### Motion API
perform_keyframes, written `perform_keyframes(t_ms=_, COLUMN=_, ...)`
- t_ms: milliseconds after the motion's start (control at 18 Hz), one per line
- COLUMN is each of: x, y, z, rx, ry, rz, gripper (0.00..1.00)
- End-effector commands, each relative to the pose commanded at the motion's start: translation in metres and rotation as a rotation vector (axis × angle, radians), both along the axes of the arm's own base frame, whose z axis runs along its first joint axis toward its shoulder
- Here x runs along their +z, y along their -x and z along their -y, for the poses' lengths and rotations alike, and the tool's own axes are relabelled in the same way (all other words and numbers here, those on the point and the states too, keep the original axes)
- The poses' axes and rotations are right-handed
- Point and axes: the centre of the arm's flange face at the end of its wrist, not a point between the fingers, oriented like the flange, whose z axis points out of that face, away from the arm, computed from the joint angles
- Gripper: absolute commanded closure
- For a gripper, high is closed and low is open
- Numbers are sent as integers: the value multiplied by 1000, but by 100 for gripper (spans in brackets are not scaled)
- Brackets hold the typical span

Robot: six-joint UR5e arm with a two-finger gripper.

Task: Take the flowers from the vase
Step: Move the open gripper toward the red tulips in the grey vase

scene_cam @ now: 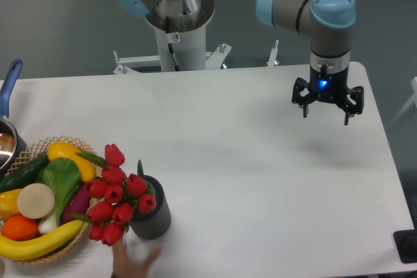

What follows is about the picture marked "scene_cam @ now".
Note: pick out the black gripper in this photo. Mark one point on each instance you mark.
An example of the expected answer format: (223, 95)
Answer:
(328, 83)

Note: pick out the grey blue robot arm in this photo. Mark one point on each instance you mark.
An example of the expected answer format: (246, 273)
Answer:
(329, 24)

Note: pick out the dark grey ribbed vase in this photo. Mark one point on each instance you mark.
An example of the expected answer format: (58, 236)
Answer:
(154, 224)

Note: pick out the blurred human hand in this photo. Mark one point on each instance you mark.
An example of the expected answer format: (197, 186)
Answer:
(126, 267)

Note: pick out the black device at table edge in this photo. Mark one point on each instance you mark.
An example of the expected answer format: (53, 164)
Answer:
(405, 242)

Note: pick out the red tulip bouquet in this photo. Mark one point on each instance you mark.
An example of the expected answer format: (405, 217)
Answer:
(119, 196)

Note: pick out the purple eggplant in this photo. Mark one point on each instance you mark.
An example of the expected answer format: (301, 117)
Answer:
(79, 204)

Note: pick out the yellow lemon squash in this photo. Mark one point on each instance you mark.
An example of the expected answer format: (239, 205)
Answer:
(61, 149)

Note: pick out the green bok choy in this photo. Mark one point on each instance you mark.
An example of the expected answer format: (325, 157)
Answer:
(62, 176)

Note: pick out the woven wicker basket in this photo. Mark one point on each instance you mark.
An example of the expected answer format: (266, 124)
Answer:
(37, 150)

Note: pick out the beige round disc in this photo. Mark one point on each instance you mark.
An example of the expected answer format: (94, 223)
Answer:
(35, 201)

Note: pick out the dark green cucumber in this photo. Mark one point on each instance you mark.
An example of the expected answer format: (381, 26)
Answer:
(24, 175)

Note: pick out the yellow pepper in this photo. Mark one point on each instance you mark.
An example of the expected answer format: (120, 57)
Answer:
(8, 203)

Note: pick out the orange fruit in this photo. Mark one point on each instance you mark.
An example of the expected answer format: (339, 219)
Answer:
(20, 228)

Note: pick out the yellow banana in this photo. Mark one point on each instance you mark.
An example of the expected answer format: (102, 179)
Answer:
(60, 239)

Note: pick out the white frame at right edge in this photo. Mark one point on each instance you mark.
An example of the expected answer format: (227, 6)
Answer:
(409, 103)

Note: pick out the white metal base frame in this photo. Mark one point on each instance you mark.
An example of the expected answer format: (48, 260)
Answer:
(214, 60)

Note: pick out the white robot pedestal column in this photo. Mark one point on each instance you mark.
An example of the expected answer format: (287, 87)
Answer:
(180, 30)

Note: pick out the blue handled saucepan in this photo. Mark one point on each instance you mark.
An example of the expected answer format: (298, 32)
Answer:
(11, 142)

